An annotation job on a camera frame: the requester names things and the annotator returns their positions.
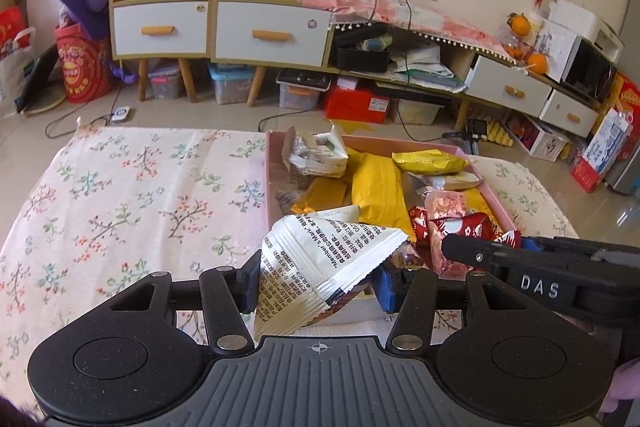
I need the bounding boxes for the red white candy packet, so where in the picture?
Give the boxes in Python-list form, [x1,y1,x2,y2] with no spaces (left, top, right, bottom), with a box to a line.
[426,211,497,275]

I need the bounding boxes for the yellow cake snack packet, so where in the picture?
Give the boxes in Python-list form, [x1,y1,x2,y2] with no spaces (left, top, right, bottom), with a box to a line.
[462,187,500,232]

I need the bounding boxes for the pink nougat snack packet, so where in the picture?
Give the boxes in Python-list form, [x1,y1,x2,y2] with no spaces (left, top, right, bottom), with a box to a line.
[424,190,466,220]

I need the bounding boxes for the red small snack packet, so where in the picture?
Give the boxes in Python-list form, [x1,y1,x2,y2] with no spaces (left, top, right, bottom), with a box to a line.
[409,206,430,247]

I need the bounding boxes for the white text snack packet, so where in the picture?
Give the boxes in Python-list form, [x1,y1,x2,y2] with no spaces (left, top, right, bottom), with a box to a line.
[254,215,408,339]

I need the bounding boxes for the large yellow snack bag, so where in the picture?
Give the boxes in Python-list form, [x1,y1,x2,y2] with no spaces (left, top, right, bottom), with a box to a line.
[348,150,416,243]

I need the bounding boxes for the gold yellow snack packet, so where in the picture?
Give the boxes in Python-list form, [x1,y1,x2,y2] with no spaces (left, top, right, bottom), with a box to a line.
[291,176,348,215]

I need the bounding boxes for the yellow blue-label snack packet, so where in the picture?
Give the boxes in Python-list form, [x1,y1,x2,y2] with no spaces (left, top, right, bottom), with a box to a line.
[392,148,469,176]

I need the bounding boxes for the white pecan snack packet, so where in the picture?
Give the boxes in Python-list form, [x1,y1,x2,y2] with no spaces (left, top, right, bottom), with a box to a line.
[281,126,348,179]

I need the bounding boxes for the pink cardboard box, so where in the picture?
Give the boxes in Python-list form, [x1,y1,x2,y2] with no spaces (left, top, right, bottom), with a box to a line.
[268,128,522,280]

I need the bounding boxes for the silver refrigerator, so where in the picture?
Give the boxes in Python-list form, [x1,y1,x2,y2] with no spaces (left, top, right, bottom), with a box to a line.
[606,0,639,195]

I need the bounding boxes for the blue white milk carton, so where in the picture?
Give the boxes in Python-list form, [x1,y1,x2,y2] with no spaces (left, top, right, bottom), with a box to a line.
[572,108,631,193]

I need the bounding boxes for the floral tablecloth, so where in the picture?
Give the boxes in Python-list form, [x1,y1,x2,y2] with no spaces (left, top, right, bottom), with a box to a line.
[0,120,582,398]

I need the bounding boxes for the orange fruit lower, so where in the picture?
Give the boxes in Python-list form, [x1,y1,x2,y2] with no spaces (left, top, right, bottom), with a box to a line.
[526,52,548,75]

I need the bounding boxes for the orange fruit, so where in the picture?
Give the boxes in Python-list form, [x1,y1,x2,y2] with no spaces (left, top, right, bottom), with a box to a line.
[506,13,530,38]
[526,52,548,75]

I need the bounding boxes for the white microwave oven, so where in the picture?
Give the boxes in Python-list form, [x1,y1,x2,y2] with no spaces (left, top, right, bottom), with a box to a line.
[534,20,617,102]

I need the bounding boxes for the blue lid plastic bin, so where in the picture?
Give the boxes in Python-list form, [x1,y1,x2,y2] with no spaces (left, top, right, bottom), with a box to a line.
[208,63,255,105]

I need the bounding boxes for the red cardboard box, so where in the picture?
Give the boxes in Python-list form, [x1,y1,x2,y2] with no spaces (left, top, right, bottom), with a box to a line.
[323,86,390,124]

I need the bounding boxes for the black storage bag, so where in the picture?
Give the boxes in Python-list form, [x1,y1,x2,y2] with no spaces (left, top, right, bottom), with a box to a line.
[330,23,394,72]

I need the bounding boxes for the red patterned gift bag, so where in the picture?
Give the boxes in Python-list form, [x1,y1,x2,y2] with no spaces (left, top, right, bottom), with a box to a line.
[54,24,113,104]

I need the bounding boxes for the pink floral cloth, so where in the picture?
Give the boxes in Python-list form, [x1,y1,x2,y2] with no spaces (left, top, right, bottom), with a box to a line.
[300,0,516,64]

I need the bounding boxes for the wooden white drawer cabinet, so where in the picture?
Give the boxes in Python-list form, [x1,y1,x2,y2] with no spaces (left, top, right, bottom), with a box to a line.
[110,0,599,138]

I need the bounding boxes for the white paper shopping bag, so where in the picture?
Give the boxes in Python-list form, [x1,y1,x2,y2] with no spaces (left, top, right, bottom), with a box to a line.
[0,6,37,118]

